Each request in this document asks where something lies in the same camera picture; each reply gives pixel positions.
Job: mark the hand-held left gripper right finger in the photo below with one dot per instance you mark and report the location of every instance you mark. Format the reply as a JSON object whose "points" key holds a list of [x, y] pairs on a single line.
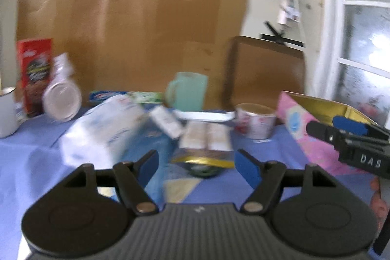
{"points": [[248, 168]]}

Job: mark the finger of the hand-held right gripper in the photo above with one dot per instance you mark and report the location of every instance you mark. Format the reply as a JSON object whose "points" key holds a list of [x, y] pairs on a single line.
{"points": [[350, 123], [318, 129]]}

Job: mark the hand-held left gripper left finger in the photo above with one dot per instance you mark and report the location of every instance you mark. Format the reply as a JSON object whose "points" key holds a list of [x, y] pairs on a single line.
{"points": [[149, 165]]}

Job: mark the pink cardboard box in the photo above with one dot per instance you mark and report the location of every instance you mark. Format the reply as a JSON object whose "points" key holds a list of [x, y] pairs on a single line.
{"points": [[295, 123]]}

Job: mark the small white box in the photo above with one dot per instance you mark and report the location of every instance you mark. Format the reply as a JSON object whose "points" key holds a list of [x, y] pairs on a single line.
{"points": [[166, 121]]}

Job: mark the white soft tissue pack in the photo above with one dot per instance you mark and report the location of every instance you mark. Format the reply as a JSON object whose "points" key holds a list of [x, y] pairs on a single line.
{"points": [[97, 132]]}

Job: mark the white tray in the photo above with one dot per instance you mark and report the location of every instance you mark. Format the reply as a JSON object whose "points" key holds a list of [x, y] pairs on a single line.
{"points": [[204, 116]]}

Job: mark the person's right hand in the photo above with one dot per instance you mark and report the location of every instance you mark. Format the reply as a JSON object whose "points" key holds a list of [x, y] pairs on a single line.
{"points": [[377, 202]]}

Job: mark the blue clear plastic case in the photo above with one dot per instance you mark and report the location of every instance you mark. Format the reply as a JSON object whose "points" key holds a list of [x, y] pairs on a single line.
{"points": [[161, 147]]}

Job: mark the red print paper cup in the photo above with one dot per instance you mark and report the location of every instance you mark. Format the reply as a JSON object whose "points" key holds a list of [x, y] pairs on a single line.
{"points": [[256, 123]]}

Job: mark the dark green round case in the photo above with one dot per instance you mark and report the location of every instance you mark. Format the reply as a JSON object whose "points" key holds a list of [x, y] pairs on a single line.
{"points": [[201, 172]]}

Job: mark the cotton swab pack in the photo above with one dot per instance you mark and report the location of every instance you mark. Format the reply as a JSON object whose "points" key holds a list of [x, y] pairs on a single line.
{"points": [[204, 135]]}

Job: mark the green toothpaste box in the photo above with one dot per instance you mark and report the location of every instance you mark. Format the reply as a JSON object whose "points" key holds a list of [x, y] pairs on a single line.
{"points": [[146, 97]]}

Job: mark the dark brown wooden board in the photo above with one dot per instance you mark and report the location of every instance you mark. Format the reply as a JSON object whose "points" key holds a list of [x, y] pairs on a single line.
{"points": [[268, 74]]}

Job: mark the blue toothpaste box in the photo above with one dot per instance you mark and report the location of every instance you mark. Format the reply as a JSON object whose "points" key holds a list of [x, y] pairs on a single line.
{"points": [[105, 95]]}

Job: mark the mint green plastic cup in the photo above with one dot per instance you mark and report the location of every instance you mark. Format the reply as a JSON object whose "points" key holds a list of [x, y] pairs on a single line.
{"points": [[189, 92]]}

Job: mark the plastic-wrapped paper bowls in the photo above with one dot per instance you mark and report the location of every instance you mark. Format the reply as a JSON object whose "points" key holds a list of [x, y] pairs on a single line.
{"points": [[61, 101]]}

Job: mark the blue patterned tablecloth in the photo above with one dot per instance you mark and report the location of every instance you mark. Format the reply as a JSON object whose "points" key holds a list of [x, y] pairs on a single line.
{"points": [[30, 162]]}

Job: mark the white power strip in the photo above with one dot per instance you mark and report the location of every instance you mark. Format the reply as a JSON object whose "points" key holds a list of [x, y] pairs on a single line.
{"points": [[288, 8]]}

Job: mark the red cereal box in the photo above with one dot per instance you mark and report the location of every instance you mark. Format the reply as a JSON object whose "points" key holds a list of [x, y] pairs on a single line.
{"points": [[35, 74]]}

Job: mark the light wooden board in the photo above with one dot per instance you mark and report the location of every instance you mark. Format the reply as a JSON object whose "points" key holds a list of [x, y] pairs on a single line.
{"points": [[137, 19]]}

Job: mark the white enamel mug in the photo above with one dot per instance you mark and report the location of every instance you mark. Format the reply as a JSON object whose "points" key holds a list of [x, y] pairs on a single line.
{"points": [[7, 113]]}

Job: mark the white window frame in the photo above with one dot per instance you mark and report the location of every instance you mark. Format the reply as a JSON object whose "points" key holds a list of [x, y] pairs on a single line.
{"points": [[330, 19]]}

